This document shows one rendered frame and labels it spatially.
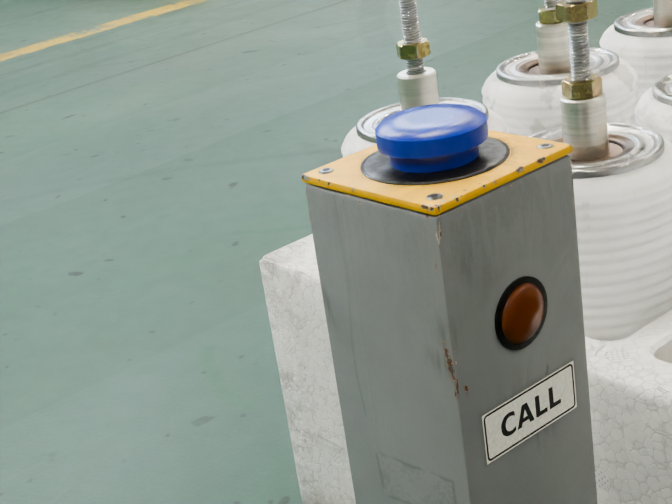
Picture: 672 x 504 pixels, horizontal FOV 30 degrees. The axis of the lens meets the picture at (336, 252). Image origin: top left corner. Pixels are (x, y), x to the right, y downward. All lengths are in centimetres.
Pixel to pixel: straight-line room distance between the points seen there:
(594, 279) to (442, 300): 20
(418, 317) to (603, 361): 17
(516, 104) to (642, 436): 26
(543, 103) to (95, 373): 49
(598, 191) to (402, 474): 19
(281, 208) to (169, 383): 39
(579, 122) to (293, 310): 22
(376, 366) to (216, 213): 93
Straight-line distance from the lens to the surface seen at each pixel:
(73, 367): 110
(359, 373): 48
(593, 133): 63
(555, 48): 79
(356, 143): 70
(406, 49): 70
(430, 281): 42
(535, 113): 76
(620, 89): 77
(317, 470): 80
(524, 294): 44
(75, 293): 125
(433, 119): 45
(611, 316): 62
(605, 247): 61
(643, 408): 57
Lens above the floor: 46
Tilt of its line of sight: 22 degrees down
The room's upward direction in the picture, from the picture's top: 9 degrees counter-clockwise
